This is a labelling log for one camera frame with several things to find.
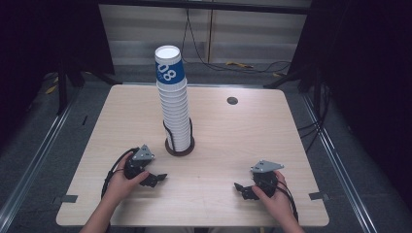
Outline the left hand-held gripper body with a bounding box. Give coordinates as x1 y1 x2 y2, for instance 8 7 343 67
123 144 155 181

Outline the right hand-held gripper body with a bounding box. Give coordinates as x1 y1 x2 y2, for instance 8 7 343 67
250 159 286 199

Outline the black wire cup holder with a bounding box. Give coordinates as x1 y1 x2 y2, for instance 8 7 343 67
162 117 196 157

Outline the stack of white paper cups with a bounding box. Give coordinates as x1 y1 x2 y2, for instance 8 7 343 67
154 45 192 153

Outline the person's right hand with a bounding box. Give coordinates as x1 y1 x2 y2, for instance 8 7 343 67
251 170 297 224

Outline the person's left hand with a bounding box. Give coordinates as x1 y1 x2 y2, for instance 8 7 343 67
102 160 152 207

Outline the grey tape strip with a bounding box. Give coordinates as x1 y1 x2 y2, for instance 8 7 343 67
60 194 79 205
308 190 330 202

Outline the black metal stand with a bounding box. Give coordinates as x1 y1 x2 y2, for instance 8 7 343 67
55 59 70 117

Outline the black stand leg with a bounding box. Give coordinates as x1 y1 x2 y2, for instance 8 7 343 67
262 68 313 90

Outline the black curtain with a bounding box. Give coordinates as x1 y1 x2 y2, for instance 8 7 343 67
288 0 412 208
0 0 116 144

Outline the dark metal crossbar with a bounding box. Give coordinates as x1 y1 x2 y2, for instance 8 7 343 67
96 0 313 16

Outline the metal floor rail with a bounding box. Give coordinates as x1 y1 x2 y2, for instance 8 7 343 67
0 91 77 225
300 92 379 233

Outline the bundle of black floor cables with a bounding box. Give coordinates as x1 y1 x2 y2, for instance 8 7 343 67
296 79 332 153

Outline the black hanging floor cable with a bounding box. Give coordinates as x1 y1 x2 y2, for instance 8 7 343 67
180 7 292 75

